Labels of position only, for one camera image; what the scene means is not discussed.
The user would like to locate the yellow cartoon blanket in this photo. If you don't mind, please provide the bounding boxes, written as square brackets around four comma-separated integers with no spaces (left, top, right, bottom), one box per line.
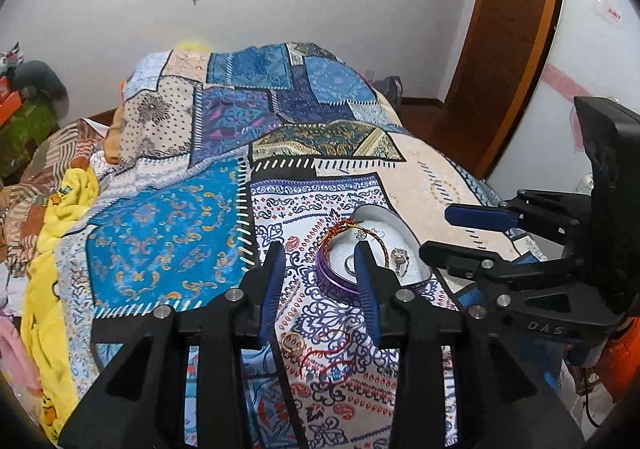
[21,168,100,443]

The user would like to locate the pink plush headband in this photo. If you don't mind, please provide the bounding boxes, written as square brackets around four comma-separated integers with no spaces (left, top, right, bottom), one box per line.
[0,316,41,396]

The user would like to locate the striped orange brown cloth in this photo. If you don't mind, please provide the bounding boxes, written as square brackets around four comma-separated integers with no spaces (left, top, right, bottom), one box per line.
[1,120,103,278]

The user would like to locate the purple heart-shaped jewelry box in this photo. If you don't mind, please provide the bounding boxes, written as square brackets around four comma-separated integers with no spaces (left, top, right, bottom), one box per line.
[314,204,434,306]

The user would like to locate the brown wooden door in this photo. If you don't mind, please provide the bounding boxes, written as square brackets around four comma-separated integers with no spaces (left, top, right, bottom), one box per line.
[433,0,562,178]

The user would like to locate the green patterned cabinet cover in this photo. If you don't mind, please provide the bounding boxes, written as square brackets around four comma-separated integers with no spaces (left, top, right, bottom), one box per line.
[1,99,58,178]

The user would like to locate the dark green plush toy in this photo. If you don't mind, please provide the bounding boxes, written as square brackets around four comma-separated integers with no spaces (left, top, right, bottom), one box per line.
[10,60,70,120]

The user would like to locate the blue patchwork bed cover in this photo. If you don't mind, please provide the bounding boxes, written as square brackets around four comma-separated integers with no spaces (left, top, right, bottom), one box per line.
[52,40,547,449]

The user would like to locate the dark bag on floor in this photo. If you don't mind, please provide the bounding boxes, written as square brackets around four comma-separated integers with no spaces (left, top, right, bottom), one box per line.
[372,76,404,110]

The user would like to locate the silver crystal ring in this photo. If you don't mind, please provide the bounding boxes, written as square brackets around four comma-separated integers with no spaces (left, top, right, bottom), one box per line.
[389,246,412,279]

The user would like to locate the red beaded bracelet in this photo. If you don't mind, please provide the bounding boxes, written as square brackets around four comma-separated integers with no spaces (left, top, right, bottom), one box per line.
[318,219,392,275]

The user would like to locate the white wardrobe door with hearts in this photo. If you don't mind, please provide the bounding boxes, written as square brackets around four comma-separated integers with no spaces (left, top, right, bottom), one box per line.
[488,0,639,198]

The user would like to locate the orange box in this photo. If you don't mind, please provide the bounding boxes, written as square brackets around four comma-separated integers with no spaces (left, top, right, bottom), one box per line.
[0,92,22,126]

